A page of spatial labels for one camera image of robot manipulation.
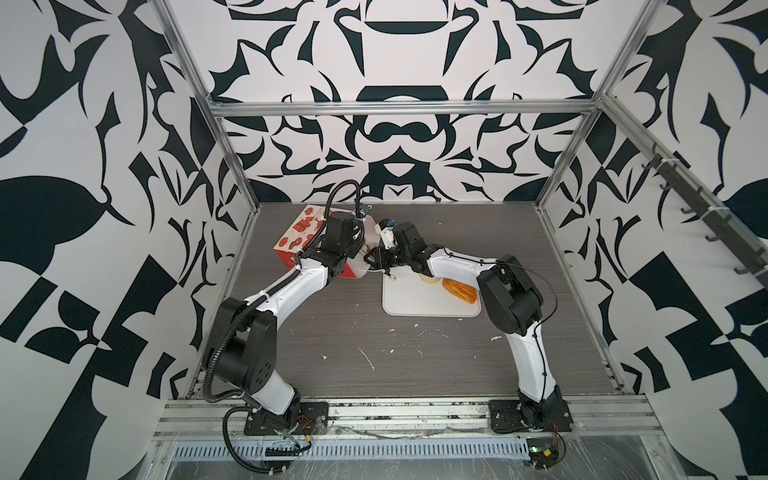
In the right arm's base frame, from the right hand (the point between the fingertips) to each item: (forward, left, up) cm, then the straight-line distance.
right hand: (368, 255), depth 95 cm
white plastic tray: (-10, -13, -8) cm, 18 cm away
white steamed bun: (-4, -19, -8) cm, 22 cm away
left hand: (+3, +5, +12) cm, 14 cm away
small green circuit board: (-50, -42, -10) cm, 66 cm away
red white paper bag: (+11, +21, +3) cm, 24 cm away
